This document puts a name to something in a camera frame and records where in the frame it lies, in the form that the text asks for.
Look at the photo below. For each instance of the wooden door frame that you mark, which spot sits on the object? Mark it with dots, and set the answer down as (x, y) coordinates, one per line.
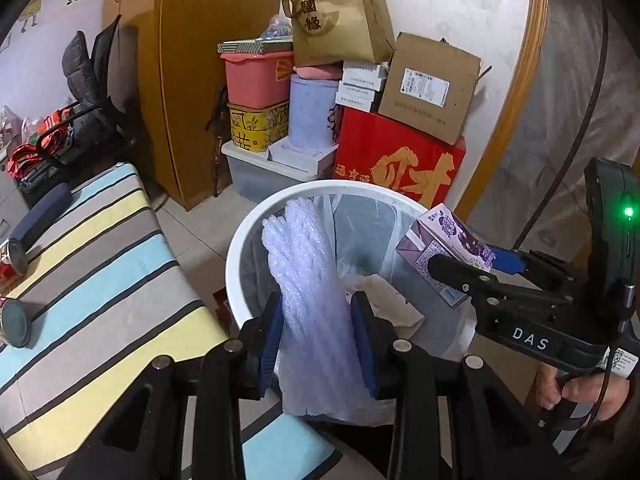
(520, 60)

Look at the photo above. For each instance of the purple drink carton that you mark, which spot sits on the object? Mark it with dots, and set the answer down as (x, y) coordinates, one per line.
(440, 240)

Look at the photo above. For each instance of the striped tub lid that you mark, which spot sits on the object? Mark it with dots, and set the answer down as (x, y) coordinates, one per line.
(250, 46)

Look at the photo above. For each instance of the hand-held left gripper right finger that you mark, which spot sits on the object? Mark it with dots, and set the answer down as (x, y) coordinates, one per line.
(362, 360)

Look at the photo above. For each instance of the yellow printed box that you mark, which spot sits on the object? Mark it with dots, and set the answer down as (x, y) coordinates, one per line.
(257, 127)

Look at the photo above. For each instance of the black folded umbrella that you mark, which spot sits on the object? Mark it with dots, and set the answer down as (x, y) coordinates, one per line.
(218, 135)

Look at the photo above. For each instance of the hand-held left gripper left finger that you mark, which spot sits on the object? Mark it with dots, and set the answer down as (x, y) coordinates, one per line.
(268, 360)

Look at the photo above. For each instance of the crumpled paper tissue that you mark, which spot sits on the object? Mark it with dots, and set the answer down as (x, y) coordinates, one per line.
(390, 300)

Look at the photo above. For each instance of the white foam net sleeve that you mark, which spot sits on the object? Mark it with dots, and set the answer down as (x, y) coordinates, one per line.
(305, 270)

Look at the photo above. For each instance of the white flat box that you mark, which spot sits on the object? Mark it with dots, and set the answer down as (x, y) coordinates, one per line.
(300, 155)

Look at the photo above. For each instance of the person's right hand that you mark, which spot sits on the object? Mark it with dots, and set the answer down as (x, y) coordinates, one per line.
(600, 395)

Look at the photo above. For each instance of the brown paper bag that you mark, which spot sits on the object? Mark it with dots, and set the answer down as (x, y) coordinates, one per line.
(340, 15)

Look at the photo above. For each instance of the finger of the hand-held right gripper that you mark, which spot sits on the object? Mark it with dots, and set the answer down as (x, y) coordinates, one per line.
(505, 259)
(460, 275)

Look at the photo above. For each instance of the brown cardboard box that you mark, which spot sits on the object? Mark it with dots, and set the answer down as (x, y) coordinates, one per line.
(430, 90)

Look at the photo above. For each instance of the white round waste bin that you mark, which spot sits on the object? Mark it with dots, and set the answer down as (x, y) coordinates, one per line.
(240, 260)

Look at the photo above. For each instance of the dark padded armchair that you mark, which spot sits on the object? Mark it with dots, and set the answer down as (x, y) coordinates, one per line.
(95, 80)

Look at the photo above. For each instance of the red gift box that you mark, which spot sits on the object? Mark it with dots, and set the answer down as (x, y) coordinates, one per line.
(390, 165)

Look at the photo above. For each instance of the red shopping bags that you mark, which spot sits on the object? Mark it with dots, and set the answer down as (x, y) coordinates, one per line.
(35, 145)

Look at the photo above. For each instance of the stack of white boxes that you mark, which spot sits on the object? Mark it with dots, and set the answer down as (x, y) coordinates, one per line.
(360, 85)

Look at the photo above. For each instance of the red printed can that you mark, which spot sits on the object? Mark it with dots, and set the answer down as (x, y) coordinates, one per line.
(15, 322)
(15, 257)

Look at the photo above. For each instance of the wooden wardrobe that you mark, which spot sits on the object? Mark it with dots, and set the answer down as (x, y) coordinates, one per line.
(200, 60)

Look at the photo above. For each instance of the pink plastic tub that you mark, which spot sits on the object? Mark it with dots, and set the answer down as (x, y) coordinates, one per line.
(257, 80)

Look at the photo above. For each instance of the striped bed sheet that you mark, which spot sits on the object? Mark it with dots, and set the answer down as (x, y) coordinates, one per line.
(110, 270)

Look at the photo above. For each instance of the grey plastic storage box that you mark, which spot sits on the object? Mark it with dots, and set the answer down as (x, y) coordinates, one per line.
(255, 180)

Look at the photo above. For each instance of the pale blue cylinder box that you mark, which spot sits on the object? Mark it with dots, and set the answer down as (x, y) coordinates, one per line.
(312, 110)

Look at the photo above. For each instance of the grey door curtain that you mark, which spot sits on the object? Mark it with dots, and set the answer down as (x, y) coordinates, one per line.
(575, 85)

